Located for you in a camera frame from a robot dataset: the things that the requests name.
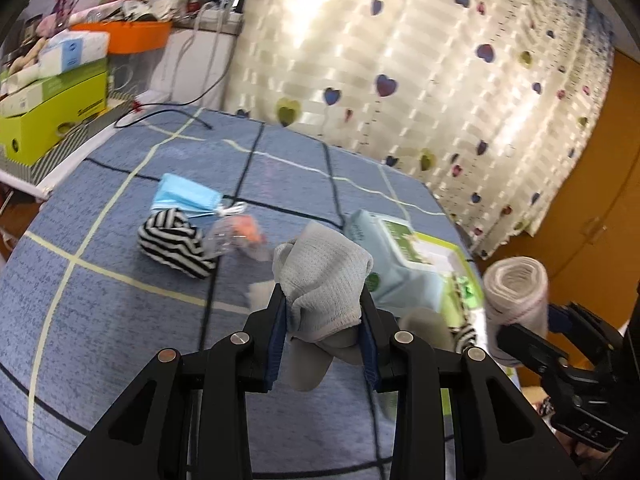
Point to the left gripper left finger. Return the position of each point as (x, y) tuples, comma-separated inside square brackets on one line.
[(267, 330)]

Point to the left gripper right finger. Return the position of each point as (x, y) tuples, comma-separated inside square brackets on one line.
[(384, 362)]

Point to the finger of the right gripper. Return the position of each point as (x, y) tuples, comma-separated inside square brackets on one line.
[(573, 321), (531, 350)]

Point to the cream sock red stripe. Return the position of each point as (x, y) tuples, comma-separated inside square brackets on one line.
[(515, 292)]

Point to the grey sock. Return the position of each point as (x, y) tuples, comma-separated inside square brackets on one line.
[(322, 275)]

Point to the small orange item bag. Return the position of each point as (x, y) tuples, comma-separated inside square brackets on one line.
[(236, 231)]

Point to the black white striped sock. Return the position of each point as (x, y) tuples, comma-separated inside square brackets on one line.
[(169, 238)]

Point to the blue face mask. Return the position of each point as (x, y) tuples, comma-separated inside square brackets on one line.
[(192, 198)]

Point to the bright green cloth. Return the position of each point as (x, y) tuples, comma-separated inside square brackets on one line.
[(467, 289)]

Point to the person right hand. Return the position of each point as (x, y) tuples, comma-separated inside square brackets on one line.
[(582, 454)]

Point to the clear plastic round container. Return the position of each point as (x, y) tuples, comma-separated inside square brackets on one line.
[(429, 326)]

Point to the wet wipes pack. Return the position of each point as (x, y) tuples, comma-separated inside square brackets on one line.
[(407, 273)]

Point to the green white box tray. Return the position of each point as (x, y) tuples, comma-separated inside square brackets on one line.
[(461, 302)]

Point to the wooden wardrobe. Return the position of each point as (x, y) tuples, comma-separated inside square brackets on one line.
[(589, 240)]

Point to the heart pattern curtain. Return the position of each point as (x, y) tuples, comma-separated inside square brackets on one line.
[(488, 103)]

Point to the striped shallow tray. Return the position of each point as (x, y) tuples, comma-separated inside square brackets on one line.
[(79, 135)]

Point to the yellow green cardboard box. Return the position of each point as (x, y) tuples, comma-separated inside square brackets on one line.
[(26, 138)]

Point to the orange plastic bin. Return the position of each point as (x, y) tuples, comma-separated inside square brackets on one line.
[(131, 37)]

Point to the blue white tissue pack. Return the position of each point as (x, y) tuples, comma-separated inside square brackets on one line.
[(70, 49)]

